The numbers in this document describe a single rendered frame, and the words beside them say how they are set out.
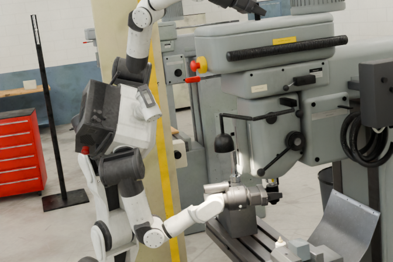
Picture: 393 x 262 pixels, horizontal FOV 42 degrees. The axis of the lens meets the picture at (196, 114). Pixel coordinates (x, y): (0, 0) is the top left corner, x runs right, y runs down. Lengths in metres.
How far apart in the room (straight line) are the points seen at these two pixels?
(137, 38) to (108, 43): 1.48
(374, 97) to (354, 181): 0.59
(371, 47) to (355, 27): 6.52
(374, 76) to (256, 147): 0.48
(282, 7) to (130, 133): 7.35
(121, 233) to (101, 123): 0.63
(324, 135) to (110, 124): 0.79
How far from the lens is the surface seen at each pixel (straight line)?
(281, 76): 1.80
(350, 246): 2.19
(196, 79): 1.89
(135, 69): 2.06
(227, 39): 1.69
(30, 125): 6.23
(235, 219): 2.27
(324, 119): 1.91
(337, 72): 1.93
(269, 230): 2.36
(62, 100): 10.80
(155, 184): 3.68
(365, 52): 1.99
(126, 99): 1.98
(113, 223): 2.32
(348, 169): 2.22
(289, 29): 1.79
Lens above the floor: 1.94
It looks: 11 degrees down
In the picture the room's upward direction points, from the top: 7 degrees counter-clockwise
